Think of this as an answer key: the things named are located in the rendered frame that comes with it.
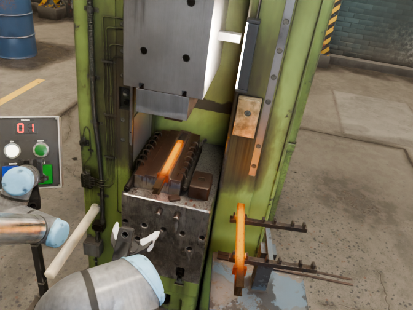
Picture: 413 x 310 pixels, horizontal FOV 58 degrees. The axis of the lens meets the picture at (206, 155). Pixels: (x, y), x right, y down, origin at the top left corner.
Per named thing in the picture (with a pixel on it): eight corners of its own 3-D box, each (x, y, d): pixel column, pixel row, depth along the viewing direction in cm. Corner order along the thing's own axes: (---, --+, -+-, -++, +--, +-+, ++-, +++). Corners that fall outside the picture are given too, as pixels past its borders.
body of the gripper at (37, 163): (45, 157, 126) (39, 159, 115) (46, 182, 127) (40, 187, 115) (20, 158, 124) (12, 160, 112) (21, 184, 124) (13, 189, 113)
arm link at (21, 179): (-6, 194, 98) (5, 163, 98) (5, 189, 108) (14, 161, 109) (26, 202, 100) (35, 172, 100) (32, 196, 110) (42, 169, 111)
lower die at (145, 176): (179, 195, 156) (180, 179, 152) (134, 186, 158) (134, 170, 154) (198, 147, 192) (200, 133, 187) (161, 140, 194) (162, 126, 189)
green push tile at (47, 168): (52, 183, 143) (51, 164, 143) (31, 184, 141) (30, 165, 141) (53, 182, 145) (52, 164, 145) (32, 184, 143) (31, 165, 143)
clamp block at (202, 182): (207, 202, 155) (209, 189, 152) (187, 197, 156) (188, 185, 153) (211, 185, 165) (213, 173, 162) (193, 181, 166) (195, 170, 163)
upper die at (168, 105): (187, 121, 138) (188, 97, 133) (135, 111, 140) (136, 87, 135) (206, 83, 173) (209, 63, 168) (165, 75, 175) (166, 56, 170)
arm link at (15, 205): (13, 243, 98) (26, 203, 99) (-20, 229, 101) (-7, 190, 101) (33, 240, 106) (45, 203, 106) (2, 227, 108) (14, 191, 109)
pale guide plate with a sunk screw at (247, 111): (253, 139, 150) (262, 100, 141) (232, 135, 151) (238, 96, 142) (254, 136, 152) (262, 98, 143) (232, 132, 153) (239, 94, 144)
